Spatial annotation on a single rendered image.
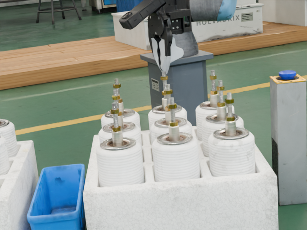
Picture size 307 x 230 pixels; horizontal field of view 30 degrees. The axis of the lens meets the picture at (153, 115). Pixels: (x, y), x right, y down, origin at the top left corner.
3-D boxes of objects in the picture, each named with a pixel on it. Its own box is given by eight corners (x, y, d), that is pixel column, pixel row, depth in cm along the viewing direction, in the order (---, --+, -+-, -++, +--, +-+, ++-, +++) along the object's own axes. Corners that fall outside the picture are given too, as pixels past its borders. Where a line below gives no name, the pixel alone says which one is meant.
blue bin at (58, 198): (48, 209, 151) (42, 167, 148) (90, 205, 151) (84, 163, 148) (33, 269, 122) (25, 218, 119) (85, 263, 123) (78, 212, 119)
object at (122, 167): (95, 229, 122) (86, 149, 118) (119, 211, 130) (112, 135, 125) (133, 237, 118) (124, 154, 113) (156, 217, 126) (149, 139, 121)
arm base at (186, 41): (145, 54, 194) (143, 25, 191) (186, 48, 199) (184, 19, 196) (164, 60, 180) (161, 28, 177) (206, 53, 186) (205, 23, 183)
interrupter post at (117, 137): (110, 147, 119) (108, 132, 118) (116, 143, 121) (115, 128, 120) (119, 148, 118) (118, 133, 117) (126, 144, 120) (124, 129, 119)
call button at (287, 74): (277, 79, 139) (277, 70, 138) (293, 77, 139) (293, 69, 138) (281, 82, 135) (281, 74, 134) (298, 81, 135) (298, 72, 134)
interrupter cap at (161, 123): (188, 128, 127) (188, 124, 127) (154, 130, 127) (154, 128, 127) (185, 118, 134) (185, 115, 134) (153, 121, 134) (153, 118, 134)
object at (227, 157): (236, 200, 131) (233, 124, 126) (266, 213, 123) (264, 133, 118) (203, 212, 126) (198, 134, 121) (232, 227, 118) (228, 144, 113)
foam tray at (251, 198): (101, 197, 156) (93, 134, 151) (243, 184, 157) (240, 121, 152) (92, 274, 118) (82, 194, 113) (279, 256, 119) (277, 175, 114)
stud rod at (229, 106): (230, 126, 120) (229, 91, 118) (234, 127, 119) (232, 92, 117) (227, 128, 119) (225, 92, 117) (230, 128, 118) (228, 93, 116)
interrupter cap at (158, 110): (187, 111, 140) (187, 108, 140) (161, 117, 137) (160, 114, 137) (172, 105, 147) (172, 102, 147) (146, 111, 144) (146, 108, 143)
